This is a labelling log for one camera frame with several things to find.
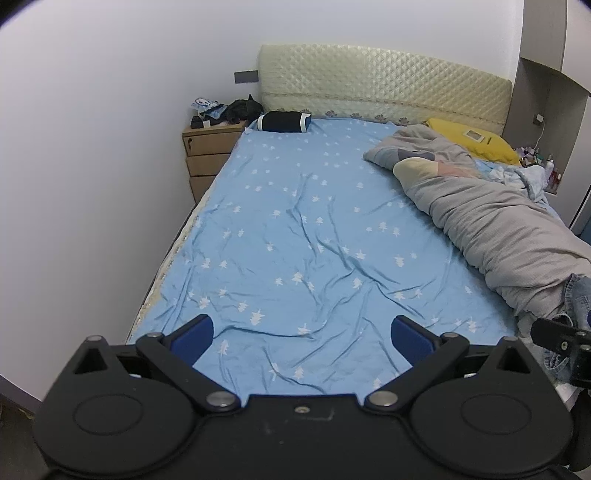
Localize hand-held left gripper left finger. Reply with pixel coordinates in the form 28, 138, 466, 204
68, 314, 242, 414

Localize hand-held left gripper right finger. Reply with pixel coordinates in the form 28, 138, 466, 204
364, 315, 540, 414

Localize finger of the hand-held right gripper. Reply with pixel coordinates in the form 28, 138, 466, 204
530, 318, 591, 357

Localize blue denim jeans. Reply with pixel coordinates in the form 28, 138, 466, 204
541, 273, 591, 385

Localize grey duvet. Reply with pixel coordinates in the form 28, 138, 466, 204
362, 124, 591, 325

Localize bed with blue patterned sheet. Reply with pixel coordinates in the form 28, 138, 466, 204
126, 115, 575, 398

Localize light blue crumpled cloth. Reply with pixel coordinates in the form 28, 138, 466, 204
480, 164, 551, 204

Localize group of small bottles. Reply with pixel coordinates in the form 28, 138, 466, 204
518, 145, 563, 193

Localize wooden nightstand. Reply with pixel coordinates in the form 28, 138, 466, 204
181, 119, 251, 205

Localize yellow pillow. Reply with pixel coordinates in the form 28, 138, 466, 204
422, 117, 522, 166

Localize black cylindrical bolster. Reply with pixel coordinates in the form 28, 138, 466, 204
256, 111, 314, 133

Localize white blue tissue pack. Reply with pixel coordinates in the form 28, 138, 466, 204
191, 97, 229, 121

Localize black cloth bundle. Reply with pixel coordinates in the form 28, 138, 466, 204
225, 95, 264, 124

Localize beige quilted headboard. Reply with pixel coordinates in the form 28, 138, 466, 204
256, 44, 513, 137

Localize grey shelf unit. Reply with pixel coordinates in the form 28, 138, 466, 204
501, 0, 591, 232

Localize white charger with cable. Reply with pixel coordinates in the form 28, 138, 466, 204
530, 113, 546, 155

